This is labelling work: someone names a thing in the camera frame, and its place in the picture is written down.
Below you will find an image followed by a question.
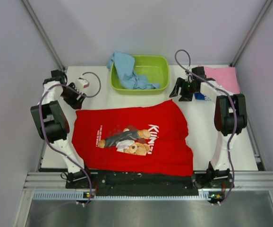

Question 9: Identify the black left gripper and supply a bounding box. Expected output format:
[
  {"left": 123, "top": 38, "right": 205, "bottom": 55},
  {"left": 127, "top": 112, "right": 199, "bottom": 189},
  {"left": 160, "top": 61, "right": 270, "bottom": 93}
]
[{"left": 60, "top": 82, "right": 86, "bottom": 109}]

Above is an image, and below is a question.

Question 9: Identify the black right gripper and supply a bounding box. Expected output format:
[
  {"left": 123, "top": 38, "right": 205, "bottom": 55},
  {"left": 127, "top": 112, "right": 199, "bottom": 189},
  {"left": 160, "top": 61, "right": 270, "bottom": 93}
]
[{"left": 169, "top": 78, "right": 197, "bottom": 102}]

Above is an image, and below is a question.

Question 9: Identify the red printed t shirt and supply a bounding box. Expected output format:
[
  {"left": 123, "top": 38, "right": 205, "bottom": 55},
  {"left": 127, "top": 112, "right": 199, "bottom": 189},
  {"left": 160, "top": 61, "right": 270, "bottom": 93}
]
[{"left": 72, "top": 100, "right": 193, "bottom": 176}]

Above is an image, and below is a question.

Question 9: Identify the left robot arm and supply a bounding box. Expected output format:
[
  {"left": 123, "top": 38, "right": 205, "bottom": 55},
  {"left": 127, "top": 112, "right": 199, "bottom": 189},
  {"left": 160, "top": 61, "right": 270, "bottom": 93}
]
[{"left": 30, "top": 70, "right": 93, "bottom": 188}]

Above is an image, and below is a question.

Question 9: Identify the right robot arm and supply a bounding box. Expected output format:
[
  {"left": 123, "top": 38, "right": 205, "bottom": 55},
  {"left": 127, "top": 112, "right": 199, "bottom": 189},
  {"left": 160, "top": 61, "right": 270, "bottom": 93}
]
[{"left": 169, "top": 67, "right": 247, "bottom": 187}]

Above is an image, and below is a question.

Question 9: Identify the blue printed folded t shirt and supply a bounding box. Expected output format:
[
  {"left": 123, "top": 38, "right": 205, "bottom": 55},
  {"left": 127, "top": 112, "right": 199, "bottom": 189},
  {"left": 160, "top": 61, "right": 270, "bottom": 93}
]
[{"left": 194, "top": 92, "right": 211, "bottom": 101}]

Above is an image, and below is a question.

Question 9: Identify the green plastic basin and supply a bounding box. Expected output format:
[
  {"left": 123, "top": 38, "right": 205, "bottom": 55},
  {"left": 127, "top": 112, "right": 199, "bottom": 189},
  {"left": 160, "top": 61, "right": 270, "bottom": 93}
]
[{"left": 110, "top": 55, "right": 170, "bottom": 96}]

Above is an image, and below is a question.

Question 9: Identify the pink folded t shirt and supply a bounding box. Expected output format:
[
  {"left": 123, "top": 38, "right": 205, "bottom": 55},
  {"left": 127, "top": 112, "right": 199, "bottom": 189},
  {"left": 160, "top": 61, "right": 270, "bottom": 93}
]
[{"left": 204, "top": 66, "right": 240, "bottom": 94}]

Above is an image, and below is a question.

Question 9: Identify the light blue t shirt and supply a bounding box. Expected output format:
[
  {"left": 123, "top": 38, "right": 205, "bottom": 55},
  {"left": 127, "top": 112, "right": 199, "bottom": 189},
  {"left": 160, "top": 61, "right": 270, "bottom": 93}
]
[{"left": 106, "top": 52, "right": 161, "bottom": 90}]

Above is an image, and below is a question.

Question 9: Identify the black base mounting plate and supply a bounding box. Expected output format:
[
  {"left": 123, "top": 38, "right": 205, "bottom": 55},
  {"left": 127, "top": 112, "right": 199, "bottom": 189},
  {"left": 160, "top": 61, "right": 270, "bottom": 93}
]
[{"left": 60, "top": 170, "right": 231, "bottom": 196}]

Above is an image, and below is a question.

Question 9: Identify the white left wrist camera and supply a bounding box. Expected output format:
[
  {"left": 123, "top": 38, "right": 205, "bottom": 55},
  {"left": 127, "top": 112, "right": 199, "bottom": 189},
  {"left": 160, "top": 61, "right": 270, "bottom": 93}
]
[{"left": 75, "top": 78, "right": 90, "bottom": 90}]

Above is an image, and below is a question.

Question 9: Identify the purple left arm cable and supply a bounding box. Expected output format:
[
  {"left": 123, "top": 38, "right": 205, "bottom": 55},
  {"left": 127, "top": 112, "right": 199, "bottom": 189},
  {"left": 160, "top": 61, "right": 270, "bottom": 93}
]
[{"left": 38, "top": 72, "right": 102, "bottom": 206}]

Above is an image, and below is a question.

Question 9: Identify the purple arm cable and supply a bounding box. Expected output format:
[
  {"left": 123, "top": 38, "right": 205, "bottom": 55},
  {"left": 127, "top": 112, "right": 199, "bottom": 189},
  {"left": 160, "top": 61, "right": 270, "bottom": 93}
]
[
  {"left": 38, "top": 72, "right": 102, "bottom": 206},
  {"left": 175, "top": 49, "right": 237, "bottom": 206}
]

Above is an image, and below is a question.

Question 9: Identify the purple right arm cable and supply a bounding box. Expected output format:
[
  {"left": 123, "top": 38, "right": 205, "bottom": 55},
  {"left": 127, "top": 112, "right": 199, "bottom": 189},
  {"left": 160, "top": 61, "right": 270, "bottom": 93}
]
[{"left": 175, "top": 49, "right": 237, "bottom": 206}]

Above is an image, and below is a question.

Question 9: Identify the aluminium frame post left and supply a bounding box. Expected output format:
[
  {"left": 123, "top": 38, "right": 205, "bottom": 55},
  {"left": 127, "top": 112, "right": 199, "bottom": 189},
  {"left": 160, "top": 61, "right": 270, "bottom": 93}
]
[{"left": 20, "top": 0, "right": 65, "bottom": 71}]

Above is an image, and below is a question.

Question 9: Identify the aluminium frame post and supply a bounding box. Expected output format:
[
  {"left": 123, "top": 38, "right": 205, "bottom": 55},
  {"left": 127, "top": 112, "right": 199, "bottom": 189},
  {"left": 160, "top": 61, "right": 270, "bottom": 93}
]
[
  {"left": 230, "top": 0, "right": 273, "bottom": 67},
  {"left": 20, "top": 0, "right": 65, "bottom": 71}
]

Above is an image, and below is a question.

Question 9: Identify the grey slotted cable duct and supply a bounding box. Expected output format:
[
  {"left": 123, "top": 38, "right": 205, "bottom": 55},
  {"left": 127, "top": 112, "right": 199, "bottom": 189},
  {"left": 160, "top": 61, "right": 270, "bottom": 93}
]
[{"left": 33, "top": 191, "right": 222, "bottom": 202}]

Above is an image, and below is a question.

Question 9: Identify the aluminium frame post right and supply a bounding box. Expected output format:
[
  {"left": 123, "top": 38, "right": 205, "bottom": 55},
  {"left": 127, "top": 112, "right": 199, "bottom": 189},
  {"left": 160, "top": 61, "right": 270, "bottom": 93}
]
[{"left": 230, "top": 0, "right": 273, "bottom": 67}]

